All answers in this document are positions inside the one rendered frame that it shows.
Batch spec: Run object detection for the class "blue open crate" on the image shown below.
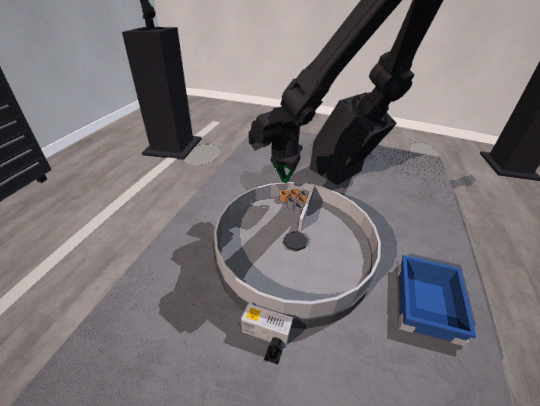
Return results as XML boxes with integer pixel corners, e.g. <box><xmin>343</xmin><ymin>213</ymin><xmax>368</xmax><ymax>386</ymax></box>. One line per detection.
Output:
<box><xmin>397</xmin><ymin>255</ymin><xmax>476</xmax><ymax>346</ymax></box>

